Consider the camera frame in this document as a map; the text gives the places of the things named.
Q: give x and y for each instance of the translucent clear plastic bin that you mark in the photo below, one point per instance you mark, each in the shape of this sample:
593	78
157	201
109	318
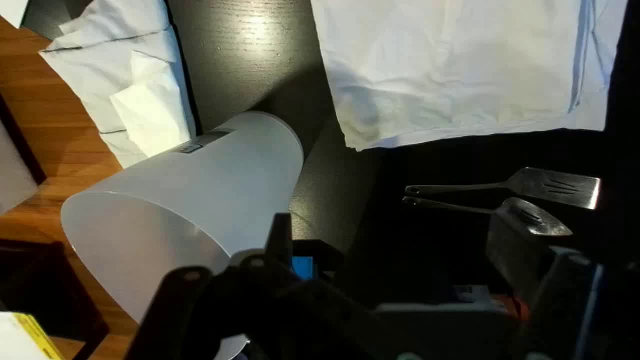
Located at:
195	205

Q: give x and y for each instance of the metal spoon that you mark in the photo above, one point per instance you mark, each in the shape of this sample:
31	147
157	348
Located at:
537	221

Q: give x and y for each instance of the white cloth on table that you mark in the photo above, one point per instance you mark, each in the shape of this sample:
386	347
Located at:
419	70

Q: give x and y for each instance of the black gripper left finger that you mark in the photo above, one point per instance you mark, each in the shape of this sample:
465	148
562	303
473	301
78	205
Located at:
166	330

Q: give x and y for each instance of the metal slotted spatula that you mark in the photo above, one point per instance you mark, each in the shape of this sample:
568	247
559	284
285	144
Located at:
557	187

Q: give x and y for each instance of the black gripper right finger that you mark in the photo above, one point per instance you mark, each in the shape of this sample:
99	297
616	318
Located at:
559	286

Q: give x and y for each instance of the crumpled white cloth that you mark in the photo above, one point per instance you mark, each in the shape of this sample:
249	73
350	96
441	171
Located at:
122	62

